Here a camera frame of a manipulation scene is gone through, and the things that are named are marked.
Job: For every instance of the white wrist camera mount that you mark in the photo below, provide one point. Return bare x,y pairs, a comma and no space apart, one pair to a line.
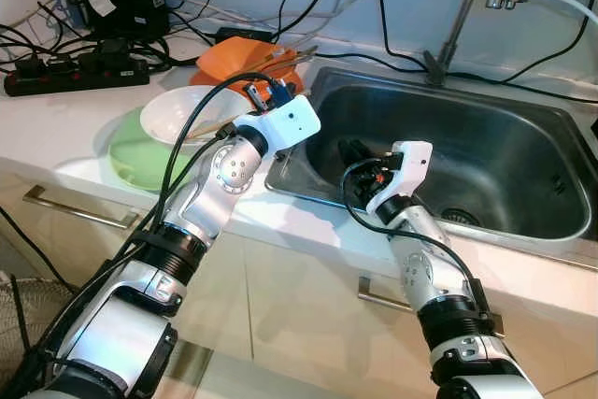
294,123
406,170

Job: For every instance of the white sink base cabinet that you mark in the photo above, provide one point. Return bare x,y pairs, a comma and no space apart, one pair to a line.
299,324

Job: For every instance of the large black power adapter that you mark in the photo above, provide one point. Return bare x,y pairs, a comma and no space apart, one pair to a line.
131,16

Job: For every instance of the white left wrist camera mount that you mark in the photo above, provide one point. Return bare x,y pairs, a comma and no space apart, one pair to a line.
294,123

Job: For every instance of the black power strip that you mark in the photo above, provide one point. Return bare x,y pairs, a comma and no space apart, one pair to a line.
75,77

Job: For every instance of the white bowl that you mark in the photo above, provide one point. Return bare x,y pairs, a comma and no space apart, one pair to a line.
163,123

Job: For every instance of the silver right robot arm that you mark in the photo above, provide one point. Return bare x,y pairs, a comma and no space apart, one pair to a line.
425,259

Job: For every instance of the brown metal utensil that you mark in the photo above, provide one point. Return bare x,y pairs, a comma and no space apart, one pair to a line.
294,53
280,64

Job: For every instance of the stainless steel sink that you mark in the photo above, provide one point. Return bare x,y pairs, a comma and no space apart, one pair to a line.
523,156

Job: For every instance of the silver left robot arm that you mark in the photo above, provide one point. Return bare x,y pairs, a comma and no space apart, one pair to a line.
220,175

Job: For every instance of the green plate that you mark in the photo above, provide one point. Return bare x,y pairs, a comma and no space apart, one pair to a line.
131,161

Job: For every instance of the small black power brick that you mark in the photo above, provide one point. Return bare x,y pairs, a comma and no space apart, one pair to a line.
245,35

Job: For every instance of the grey floor fan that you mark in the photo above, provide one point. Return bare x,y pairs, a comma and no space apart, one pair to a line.
19,324

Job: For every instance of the sink drain strainer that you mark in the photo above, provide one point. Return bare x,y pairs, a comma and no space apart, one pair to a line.
461,218

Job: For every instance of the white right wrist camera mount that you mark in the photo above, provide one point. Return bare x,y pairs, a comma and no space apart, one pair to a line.
406,170

